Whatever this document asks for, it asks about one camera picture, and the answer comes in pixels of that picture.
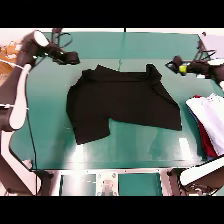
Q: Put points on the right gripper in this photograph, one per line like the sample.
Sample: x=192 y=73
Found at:
x=176 y=64

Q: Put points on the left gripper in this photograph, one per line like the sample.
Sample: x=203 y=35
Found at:
x=68 y=57

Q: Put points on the black T-shirt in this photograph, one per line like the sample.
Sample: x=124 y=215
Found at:
x=123 y=96

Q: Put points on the red garment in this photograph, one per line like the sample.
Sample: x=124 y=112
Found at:
x=207 y=143

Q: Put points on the white garment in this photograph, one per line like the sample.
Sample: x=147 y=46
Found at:
x=211 y=116

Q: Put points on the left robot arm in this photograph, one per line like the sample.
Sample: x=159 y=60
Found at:
x=18 y=93

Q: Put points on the silver frame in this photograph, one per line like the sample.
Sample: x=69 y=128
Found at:
x=106 y=186

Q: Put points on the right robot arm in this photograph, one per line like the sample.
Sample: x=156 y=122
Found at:
x=203 y=171

